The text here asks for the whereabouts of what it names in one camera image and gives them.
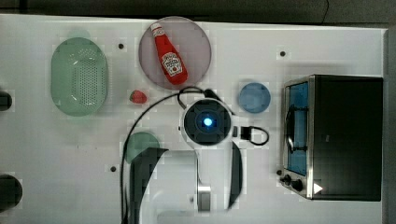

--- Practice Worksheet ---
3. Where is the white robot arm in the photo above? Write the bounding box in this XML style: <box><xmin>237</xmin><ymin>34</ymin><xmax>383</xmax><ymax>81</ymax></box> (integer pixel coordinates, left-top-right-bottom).
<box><xmin>120</xmin><ymin>87</ymin><xmax>269</xmax><ymax>224</ymax></box>

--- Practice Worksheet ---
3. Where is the black silver toaster oven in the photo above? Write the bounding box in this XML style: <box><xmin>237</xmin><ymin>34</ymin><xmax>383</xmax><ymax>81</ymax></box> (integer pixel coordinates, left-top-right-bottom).
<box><xmin>278</xmin><ymin>75</ymin><xmax>384</xmax><ymax>202</ymax></box>

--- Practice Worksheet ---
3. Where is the red ketchup bottle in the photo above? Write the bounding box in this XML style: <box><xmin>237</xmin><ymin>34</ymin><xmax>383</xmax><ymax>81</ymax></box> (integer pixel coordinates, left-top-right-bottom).
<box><xmin>150</xmin><ymin>22</ymin><xmax>189</xmax><ymax>85</ymax></box>

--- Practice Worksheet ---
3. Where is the blue plastic cup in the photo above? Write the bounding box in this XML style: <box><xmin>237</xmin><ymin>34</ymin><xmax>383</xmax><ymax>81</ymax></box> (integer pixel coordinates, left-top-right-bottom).
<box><xmin>238</xmin><ymin>82</ymin><xmax>271</xmax><ymax>114</ymax></box>

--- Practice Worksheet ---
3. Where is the red strawberry toy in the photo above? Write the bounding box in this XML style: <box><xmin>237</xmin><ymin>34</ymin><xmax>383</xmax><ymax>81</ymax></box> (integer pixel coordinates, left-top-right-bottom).
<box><xmin>129</xmin><ymin>90</ymin><xmax>148</xmax><ymax>105</ymax></box>

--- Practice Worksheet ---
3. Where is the green plastic mug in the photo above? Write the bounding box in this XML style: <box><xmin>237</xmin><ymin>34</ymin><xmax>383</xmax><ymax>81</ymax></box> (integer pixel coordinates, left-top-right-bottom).
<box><xmin>125</xmin><ymin>132</ymin><xmax>160</xmax><ymax>163</ymax></box>

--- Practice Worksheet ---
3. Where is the green perforated colander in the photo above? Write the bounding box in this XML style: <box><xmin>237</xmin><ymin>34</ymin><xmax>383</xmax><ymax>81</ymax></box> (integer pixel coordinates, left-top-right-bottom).
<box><xmin>50</xmin><ymin>30</ymin><xmax>108</xmax><ymax>117</ymax></box>

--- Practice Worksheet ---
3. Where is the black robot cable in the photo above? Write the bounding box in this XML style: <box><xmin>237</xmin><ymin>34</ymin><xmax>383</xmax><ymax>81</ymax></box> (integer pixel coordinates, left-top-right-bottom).
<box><xmin>120</xmin><ymin>86</ymin><xmax>219</xmax><ymax>224</ymax></box>

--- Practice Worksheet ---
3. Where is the black round mount upper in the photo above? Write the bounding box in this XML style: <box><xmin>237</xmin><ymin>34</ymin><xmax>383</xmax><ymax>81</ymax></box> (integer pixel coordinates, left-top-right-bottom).
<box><xmin>0</xmin><ymin>91</ymin><xmax>12</xmax><ymax>111</ymax></box>

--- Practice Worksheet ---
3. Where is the black round mount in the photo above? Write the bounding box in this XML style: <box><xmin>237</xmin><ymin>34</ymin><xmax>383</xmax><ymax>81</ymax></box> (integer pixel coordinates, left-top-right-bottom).
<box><xmin>0</xmin><ymin>91</ymin><xmax>12</xmax><ymax>111</ymax></box>
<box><xmin>0</xmin><ymin>175</ymin><xmax>22</xmax><ymax>212</ymax></box>

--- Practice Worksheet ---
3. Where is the black round mount lower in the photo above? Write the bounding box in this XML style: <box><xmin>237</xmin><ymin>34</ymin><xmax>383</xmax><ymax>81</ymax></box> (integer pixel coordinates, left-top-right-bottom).
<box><xmin>0</xmin><ymin>175</ymin><xmax>22</xmax><ymax>212</ymax></box>

